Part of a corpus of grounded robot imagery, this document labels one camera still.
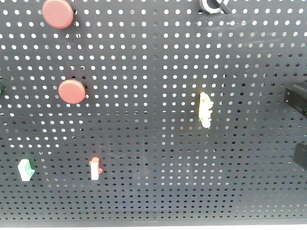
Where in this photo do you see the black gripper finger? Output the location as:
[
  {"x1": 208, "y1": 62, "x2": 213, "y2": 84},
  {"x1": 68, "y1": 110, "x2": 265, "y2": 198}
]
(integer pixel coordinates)
[
  {"x1": 293, "y1": 143, "x2": 307, "y2": 171},
  {"x1": 284, "y1": 80, "x2": 307, "y2": 115}
]

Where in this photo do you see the lower red mushroom button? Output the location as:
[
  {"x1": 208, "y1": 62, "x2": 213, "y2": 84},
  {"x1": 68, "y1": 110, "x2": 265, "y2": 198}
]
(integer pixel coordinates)
[{"x1": 58, "y1": 79, "x2": 86, "y2": 104}]

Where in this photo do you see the red mushroom button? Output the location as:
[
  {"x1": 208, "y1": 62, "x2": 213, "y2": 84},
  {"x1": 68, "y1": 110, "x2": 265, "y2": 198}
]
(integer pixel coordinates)
[
  {"x1": 42, "y1": 0, "x2": 74, "y2": 29},
  {"x1": 58, "y1": 79, "x2": 86, "y2": 104}
]

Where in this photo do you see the upper red mushroom button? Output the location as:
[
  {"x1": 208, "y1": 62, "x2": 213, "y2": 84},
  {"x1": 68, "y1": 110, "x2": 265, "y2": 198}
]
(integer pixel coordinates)
[{"x1": 42, "y1": 0, "x2": 74, "y2": 29}]

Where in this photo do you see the black white rotary knob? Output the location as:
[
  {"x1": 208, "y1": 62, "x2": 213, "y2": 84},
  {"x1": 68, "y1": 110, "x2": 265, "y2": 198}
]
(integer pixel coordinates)
[{"x1": 200, "y1": 0, "x2": 231, "y2": 14}]

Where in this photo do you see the black perforated pegboard panel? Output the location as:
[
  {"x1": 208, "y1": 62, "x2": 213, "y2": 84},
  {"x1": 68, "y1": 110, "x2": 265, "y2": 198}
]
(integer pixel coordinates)
[{"x1": 0, "y1": 0, "x2": 307, "y2": 227}]

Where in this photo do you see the yellow toggle switch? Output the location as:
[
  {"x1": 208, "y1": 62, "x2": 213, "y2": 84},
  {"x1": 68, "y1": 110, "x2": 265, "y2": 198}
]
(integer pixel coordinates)
[{"x1": 199, "y1": 92, "x2": 214, "y2": 129}]

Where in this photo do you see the red white rocker switch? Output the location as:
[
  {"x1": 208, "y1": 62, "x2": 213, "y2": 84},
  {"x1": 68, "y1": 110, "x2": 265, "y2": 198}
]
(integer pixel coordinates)
[{"x1": 89, "y1": 157, "x2": 103, "y2": 181}]

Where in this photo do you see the green white rocker switch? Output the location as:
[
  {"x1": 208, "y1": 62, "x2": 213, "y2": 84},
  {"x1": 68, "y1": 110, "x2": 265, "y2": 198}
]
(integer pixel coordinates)
[{"x1": 18, "y1": 159, "x2": 35, "y2": 182}]

